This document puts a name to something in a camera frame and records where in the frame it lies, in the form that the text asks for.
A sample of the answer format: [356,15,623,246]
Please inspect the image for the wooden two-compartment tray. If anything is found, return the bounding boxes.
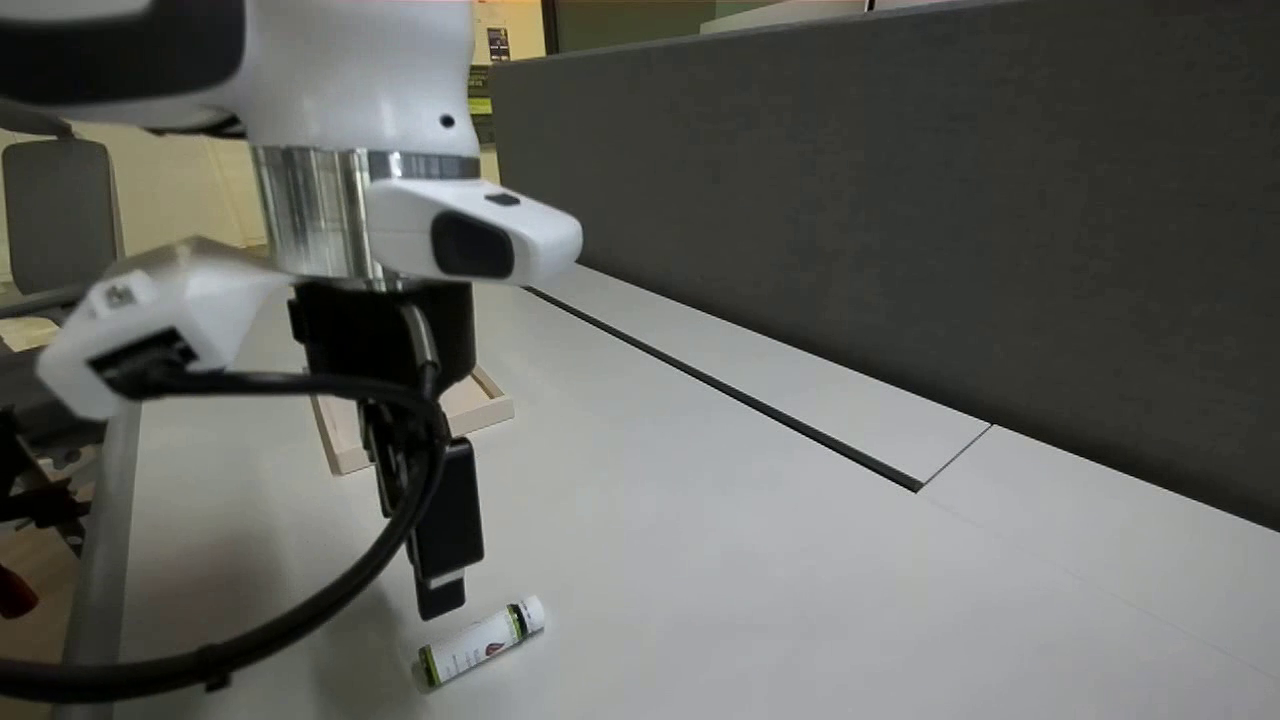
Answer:
[309,366,519,479]

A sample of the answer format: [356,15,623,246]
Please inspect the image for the grey partition panel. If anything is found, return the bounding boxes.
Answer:
[489,0,1280,538]

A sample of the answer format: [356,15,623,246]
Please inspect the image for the red floor object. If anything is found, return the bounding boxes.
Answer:
[0,566,45,626]

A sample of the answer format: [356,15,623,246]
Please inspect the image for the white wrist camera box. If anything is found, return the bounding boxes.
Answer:
[35,177,589,424]

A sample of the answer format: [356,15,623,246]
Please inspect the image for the grey table cable flap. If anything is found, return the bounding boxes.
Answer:
[528,261,998,497]

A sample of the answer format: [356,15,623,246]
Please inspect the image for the grey office chair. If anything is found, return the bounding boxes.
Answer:
[0,91,135,538]

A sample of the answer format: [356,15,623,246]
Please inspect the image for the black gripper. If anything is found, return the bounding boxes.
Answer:
[287,275,489,626]

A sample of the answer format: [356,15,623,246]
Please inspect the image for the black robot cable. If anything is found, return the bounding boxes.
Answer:
[0,347,462,708]

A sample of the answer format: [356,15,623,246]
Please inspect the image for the grey battery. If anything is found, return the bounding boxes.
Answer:
[412,593,553,692]

